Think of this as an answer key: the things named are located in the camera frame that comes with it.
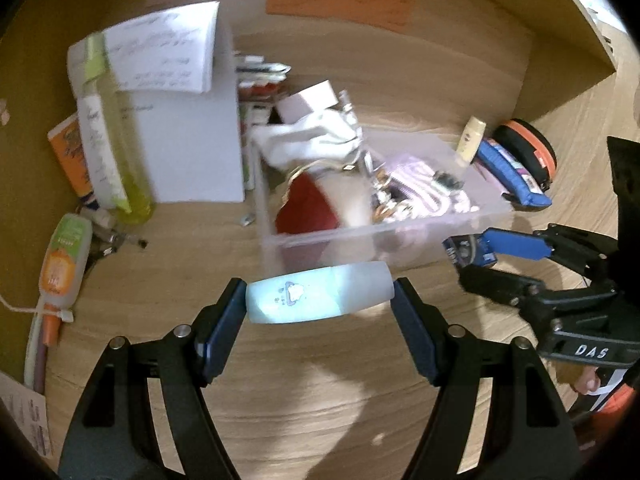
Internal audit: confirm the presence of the black orange round case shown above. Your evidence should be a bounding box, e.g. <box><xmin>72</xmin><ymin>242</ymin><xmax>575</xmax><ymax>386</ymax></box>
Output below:
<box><xmin>492</xmin><ymin>118</ymin><xmax>558</xmax><ymax>191</ymax></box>

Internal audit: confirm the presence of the white paper box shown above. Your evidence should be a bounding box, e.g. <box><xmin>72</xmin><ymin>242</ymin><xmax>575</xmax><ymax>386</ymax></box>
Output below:
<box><xmin>118</xmin><ymin>18</ymin><xmax>245</xmax><ymax>204</ymax></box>

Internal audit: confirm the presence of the orange book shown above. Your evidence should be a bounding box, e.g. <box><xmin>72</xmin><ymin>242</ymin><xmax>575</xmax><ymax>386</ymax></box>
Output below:
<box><xmin>47</xmin><ymin>113</ymin><xmax>96</xmax><ymax>203</ymax></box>

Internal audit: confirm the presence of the yellow liquid bottle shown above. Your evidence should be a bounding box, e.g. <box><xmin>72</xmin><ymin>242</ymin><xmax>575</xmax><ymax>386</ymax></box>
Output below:
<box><xmin>67</xmin><ymin>32</ymin><xmax>154</xmax><ymax>224</ymax></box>

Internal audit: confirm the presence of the person hand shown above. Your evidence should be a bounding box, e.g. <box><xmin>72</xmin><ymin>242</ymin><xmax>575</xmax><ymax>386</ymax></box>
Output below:
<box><xmin>572</xmin><ymin>366</ymin><xmax>601</xmax><ymax>396</ymax></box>

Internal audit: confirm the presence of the orange green tube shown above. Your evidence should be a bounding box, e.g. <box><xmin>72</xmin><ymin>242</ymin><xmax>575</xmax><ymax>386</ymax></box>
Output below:
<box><xmin>38</xmin><ymin>214</ymin><xmax>92</xmax><ymax>347</ymax></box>

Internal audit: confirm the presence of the small white pink box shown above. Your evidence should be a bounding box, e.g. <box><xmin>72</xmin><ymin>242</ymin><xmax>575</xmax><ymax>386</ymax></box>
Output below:
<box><xmin>276</xmin><ymin>80</ymin><xmax>338</xmax><ymax>124</ymax></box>

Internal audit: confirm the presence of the white cloth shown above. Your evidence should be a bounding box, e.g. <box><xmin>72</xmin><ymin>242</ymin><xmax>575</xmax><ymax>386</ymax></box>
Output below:
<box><xmin>250</xmin><ymin>110</ymin><xmax>361</xmax><ymax>171</ymax></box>

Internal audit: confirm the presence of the orange sticky paper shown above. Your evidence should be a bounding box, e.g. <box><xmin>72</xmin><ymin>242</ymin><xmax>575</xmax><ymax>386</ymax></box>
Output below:
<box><xmin>265</xmin><ymin>0</ymin><xmax>412</xmax><ymax>32</ymax></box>

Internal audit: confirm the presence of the cream yellow small bottle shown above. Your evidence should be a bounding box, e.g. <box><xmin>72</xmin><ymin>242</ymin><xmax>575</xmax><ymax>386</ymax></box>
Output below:
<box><xmin>456</xmin><ymin>116</ymin><xmax>486</xmax><ymax>166</ymax></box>

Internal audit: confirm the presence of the blue card pack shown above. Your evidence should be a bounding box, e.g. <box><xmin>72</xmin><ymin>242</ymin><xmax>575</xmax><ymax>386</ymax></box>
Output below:
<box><xmin>442</xmin><ymin>234</ymin><xmax>498</xmax><ymax>270</ymax></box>

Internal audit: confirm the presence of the white handwritten note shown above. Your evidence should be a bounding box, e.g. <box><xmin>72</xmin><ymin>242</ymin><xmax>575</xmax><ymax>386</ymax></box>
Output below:
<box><xmin>103</xmin><ymin>1</ymin><xmax>219</xmax><ymax>94</ymax></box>

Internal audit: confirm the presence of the clear plastic storage bin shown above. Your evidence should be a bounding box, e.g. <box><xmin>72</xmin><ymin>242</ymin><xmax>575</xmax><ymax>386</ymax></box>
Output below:
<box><xmin>250</xmin><ymin>128</ymin><xmax>513</xmax><ymax>276</ymax></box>

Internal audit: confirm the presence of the printed paper sheet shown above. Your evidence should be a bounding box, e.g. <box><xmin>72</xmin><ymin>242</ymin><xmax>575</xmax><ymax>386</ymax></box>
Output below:
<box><xmin>0</xmin><ymin>373</ymin><xmax>53</xmax><ymax>458</ymax></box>

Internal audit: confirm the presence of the lilac knitted cloth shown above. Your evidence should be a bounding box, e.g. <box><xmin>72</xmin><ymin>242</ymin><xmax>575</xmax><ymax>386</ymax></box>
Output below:
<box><xmin>387</xmin><ymin>156</ymin><xmax>472</xmax><ymax>220</ymax></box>

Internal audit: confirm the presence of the stack of markers and packs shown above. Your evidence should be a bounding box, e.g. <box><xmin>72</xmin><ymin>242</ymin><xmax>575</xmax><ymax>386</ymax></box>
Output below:
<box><xmin>233</xmin><ymin>53</ymin><xmax>291</xmax><ymax>125</ymax></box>

